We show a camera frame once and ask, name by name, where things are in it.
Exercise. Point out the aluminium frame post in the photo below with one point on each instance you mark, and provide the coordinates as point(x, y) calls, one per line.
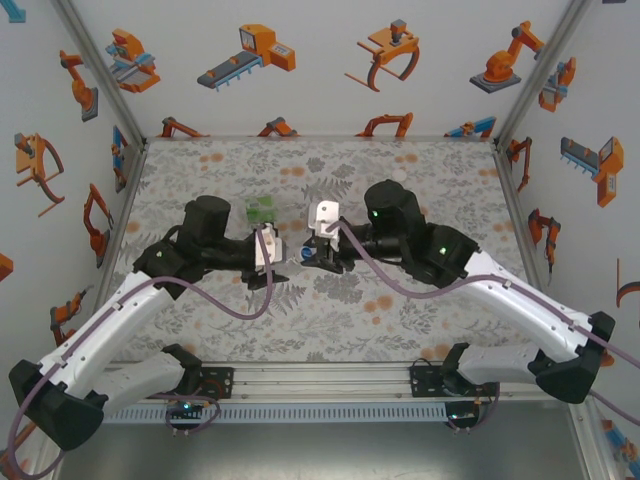
point(100, 70)
point(540, 75)

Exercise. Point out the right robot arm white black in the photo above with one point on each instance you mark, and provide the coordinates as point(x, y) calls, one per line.
point(525, 300)

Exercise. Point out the floral printed table cover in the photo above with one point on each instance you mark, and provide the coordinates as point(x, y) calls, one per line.
point(350, 340)

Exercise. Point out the white bottle cap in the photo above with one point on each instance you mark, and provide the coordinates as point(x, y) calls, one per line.
point(399, 175)

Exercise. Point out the small circuit board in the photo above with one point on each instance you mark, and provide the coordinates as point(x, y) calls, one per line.
point(460, 416)
point(185, 407)

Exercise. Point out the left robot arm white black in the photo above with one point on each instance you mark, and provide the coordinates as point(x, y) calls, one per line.
point(100, 330)

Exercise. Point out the aluminium table side rail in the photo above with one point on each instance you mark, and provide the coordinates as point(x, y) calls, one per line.
point(515, 210)
point(131, 190)

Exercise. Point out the aluminium table end rail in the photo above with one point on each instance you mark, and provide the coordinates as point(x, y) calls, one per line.
point(320, 137)

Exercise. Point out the grey metal sheet panel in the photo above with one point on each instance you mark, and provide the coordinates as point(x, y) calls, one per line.
point(320, 455)

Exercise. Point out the clear bottle with green label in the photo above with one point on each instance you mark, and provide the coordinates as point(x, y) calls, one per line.
point(260, 210)

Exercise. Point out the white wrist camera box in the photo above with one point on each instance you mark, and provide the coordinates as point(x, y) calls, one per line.
point(325, 212)
point(262, 250)

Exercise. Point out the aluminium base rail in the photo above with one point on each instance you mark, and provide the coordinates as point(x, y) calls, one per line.
point(320, 380)

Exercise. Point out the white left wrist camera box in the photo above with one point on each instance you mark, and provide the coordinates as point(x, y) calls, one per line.
point(262, 250)

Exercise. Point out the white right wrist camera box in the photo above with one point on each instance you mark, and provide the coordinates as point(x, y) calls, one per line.
point(325, 212)

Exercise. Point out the clear bottle without label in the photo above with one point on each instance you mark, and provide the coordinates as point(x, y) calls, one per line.
point(291, 259)

